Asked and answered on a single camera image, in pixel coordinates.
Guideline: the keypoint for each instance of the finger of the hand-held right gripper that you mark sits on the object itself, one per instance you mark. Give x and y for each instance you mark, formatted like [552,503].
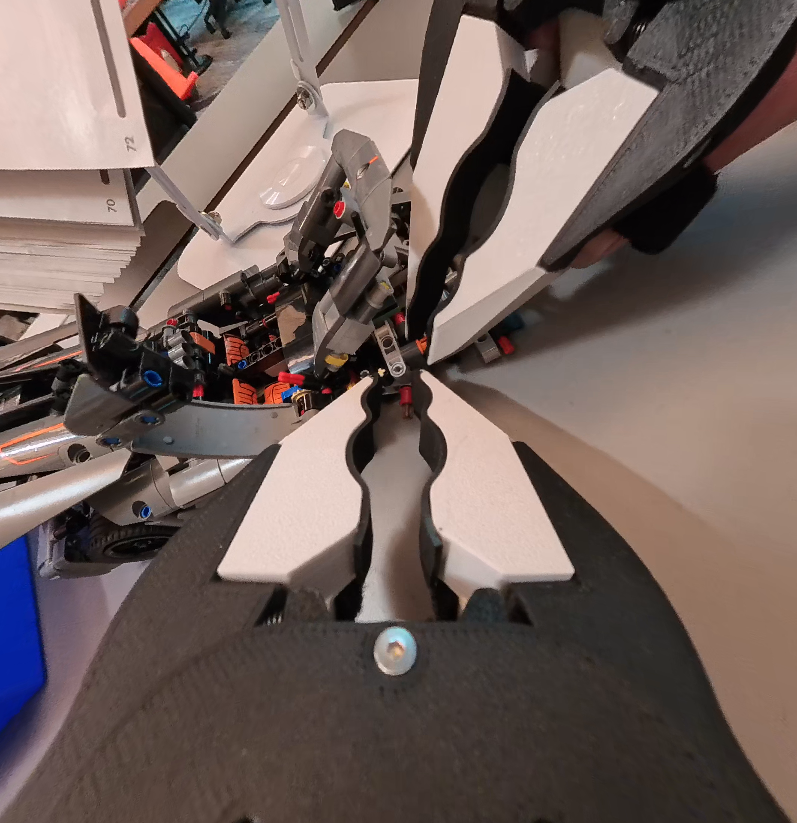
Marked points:
[456,128]
[565,180]

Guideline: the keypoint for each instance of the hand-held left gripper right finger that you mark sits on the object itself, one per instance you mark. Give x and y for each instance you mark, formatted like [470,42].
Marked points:
[495,508]

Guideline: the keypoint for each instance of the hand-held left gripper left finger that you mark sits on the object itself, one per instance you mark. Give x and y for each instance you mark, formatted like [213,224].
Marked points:
[302,508]

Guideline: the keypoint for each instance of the grey lego car model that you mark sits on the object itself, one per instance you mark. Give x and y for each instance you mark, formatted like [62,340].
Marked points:
[212,424]

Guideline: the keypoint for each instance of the red lego pin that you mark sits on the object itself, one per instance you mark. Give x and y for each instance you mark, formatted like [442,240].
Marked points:
[406,402]

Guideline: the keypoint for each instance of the person's right hand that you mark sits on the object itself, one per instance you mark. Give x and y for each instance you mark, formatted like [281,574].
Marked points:
[758,128]

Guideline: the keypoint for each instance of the orange plastic bin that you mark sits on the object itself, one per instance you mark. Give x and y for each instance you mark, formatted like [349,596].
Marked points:
[160,64]

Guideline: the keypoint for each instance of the blue plastic bin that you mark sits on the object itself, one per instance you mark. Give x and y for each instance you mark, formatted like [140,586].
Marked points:
[6,643]

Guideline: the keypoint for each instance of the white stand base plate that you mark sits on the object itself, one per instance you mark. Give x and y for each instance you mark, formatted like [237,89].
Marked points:
[360,109]

